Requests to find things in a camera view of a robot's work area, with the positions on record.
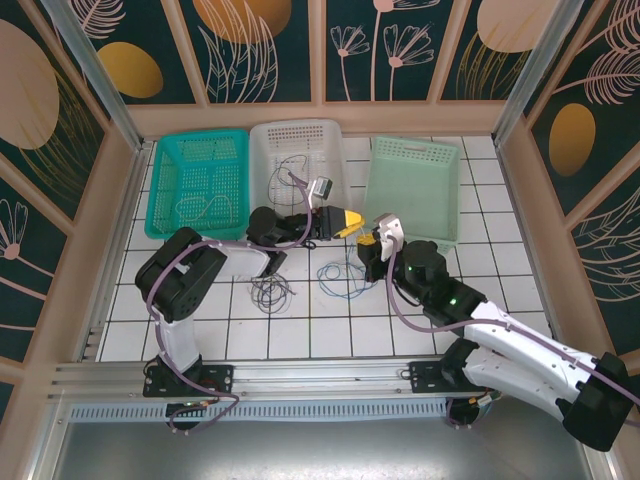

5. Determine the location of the teal plastic basket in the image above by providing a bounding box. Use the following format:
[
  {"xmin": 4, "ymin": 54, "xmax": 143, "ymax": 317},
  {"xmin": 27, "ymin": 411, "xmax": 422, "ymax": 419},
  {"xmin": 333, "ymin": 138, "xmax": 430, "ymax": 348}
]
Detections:
[{"xmin": 143, "ymin": 128, "xmax": 251, "ymax": 241}]

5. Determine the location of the lilac arm cable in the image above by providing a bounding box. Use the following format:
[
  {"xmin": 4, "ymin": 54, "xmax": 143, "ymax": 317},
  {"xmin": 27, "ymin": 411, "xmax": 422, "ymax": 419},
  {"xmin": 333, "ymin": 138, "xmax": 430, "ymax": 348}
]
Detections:
[
  {"xmin": 146, "ymin": 172, "xmax": 321, "ymax": 437},
  {"xmin": 387, "ymin": 238, "xmax": 640, "ymax": 431}
]

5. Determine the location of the aluminium frame post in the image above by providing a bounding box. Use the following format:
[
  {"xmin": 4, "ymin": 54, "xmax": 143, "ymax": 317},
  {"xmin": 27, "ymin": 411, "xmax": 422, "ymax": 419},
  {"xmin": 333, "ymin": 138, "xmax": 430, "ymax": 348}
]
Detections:
[
  {"xmin": 42, "ymin": 0, "xmax": 147, "ymax": 151},
  {"xmin": 492, "ymin": 0, "xmax": 569, "ymax": 146}
]

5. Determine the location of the slotted cable duct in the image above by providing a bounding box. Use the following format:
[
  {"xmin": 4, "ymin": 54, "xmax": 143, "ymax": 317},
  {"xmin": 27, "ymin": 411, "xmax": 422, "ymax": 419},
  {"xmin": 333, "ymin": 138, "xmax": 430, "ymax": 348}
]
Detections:
[{"xmin": 67, "ymin": 401, "xmax": 454, "ymax": 422}]

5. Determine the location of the lilac left arm cable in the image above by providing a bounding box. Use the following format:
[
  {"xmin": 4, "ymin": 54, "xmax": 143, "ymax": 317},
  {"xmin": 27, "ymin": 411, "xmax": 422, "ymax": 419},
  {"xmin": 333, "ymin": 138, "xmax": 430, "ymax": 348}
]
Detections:
[{"xmin": 146, "ymin": 172, "xmax": 321, "ymax": 437}]

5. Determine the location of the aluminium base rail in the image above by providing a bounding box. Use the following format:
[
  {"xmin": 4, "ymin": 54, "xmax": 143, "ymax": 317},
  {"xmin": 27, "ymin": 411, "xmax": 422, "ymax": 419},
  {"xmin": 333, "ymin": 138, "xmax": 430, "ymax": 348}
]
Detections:
[{"xmin": 49, "ymin": 355, "xmax": 469, "ymax": 401}]

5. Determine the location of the blue cable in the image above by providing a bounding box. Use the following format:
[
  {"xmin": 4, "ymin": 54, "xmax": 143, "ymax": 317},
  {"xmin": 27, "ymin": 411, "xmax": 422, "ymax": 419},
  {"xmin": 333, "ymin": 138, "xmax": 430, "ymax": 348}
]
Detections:
[{"xmin": 318, "ymin": 259, "xmax": 372, "ymax": 301}]

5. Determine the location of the aluminium side rail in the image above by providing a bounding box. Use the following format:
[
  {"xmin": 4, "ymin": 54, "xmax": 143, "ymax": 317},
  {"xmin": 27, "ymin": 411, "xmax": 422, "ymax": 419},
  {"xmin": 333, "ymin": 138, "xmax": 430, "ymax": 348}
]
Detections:
[{"xmin": 74, "ymin": 142, "xmax": 154, "ymax": 361}]

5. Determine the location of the white plastic basket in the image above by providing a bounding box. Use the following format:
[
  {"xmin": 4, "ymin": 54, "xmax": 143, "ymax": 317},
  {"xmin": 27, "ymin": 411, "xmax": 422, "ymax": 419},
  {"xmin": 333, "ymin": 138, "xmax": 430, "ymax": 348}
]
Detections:
[{"xmin": 248, "ymin": 118, "xmax": 354, "ymax": 224}]

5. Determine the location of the lilac right arm cable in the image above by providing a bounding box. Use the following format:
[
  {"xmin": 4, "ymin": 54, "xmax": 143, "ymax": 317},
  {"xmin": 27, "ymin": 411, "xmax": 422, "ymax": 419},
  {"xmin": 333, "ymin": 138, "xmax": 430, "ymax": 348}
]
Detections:
[{"xmin": 387, "ymin": 238, "xmax": 640, "ymax": 431}]

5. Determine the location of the pale green plastic basket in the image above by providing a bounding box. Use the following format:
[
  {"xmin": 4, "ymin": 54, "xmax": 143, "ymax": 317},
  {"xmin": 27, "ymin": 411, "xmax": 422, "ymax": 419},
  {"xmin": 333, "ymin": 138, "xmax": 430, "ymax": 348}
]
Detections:
[{"xmin": 362, "ymin": 135, "xmax": 462, "ymax": 254}]

